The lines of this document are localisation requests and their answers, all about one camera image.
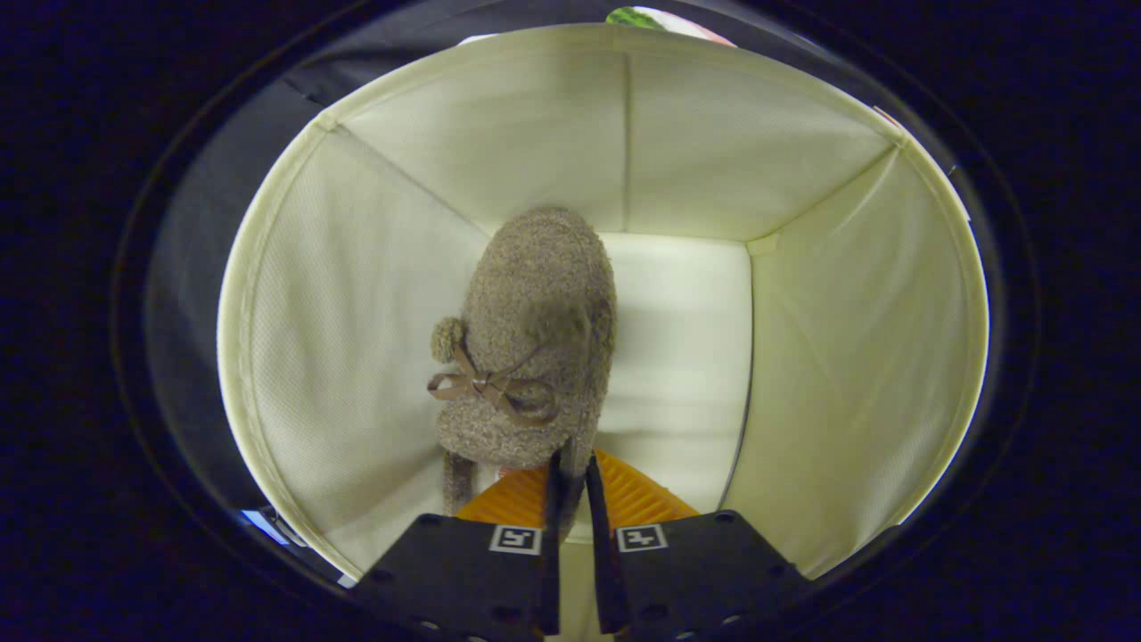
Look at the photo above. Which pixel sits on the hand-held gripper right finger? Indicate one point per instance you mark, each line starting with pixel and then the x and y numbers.
pixel 695 571

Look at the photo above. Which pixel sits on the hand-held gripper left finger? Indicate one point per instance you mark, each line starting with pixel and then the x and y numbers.
pixel 472 571

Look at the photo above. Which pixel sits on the beige fabric storage box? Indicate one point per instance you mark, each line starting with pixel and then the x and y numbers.
pixel 802 357

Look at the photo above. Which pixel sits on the brown fuzzy shoe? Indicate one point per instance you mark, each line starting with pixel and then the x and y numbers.
pixel 535 294

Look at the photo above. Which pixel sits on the phone with blue screen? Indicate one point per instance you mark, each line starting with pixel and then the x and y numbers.
pixel 265 526

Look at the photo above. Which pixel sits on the watermelon slice plush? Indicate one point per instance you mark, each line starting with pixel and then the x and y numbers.
pixel 669 20

